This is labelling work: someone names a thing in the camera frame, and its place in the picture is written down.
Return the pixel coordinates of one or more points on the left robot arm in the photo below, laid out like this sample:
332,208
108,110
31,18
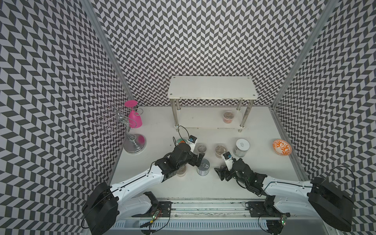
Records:
108,204

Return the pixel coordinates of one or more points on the metal cup rack stand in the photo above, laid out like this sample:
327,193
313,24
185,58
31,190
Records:
113,119

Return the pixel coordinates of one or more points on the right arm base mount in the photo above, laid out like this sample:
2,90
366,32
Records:
264,208

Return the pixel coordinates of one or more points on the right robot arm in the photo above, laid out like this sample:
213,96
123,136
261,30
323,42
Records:
316,198

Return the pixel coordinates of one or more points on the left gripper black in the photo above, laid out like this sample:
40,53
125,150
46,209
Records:
193,162

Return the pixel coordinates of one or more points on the red tub clear lid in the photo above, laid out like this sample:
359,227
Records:
181,172
220,150

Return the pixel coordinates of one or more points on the white lid green label jar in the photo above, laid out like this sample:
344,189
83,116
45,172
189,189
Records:
241,147

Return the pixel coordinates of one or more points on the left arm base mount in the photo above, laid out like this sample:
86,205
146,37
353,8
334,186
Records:
152,207

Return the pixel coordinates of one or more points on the red label small tub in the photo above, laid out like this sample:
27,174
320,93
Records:
228,117

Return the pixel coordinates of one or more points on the tomato lid red jar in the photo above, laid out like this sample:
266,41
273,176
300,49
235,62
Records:
180,141

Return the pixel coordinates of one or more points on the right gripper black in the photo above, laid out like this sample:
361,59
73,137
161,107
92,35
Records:
221,173

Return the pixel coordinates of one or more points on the aluminium corner post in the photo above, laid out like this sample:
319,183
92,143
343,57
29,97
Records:
92,17
324,17

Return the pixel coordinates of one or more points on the pink plastic cup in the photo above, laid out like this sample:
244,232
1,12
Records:
134,117

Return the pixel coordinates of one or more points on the aluminium corner post left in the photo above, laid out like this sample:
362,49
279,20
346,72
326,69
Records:
92,17

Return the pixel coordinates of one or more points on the aluminium corner post right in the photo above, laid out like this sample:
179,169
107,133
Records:
324,17

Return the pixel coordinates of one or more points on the white two-tier shelf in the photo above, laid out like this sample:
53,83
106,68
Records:
239,88

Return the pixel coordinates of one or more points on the orange patterned bowl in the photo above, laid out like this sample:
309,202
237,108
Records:
282,147

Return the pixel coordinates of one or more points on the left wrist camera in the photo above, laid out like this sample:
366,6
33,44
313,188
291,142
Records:
192,141

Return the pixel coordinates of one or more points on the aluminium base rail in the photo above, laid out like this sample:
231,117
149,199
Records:
229,217

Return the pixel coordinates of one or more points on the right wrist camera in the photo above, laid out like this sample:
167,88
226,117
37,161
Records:
228,159

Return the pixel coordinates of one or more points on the purple label tin can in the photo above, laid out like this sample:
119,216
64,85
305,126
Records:
204,167

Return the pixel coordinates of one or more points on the clear tub brown seeds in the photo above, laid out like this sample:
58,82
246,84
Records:
201,148

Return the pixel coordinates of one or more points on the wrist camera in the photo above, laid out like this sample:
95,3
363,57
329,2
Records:
228,159
192,141

